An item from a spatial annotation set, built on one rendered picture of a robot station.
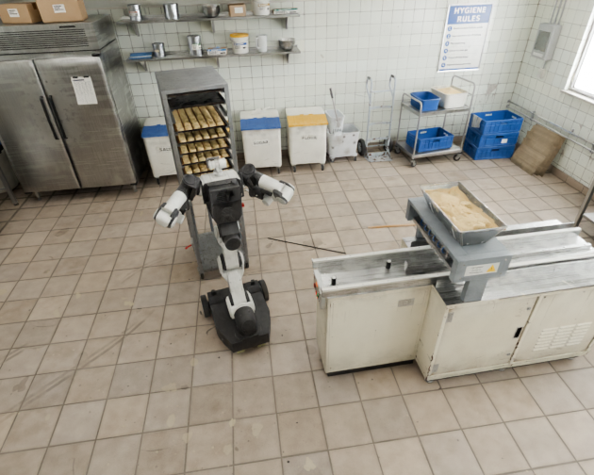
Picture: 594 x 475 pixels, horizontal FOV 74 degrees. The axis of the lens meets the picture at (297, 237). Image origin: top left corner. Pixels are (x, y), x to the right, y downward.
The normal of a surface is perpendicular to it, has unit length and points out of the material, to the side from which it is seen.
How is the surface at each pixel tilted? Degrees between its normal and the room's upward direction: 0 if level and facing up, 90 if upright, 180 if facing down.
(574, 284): 0
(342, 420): 0
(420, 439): 0
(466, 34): 90
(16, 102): 90
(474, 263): 90
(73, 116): 90
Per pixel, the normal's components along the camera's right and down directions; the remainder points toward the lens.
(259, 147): 0.07, 0.60
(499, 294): -0.02, -0.82
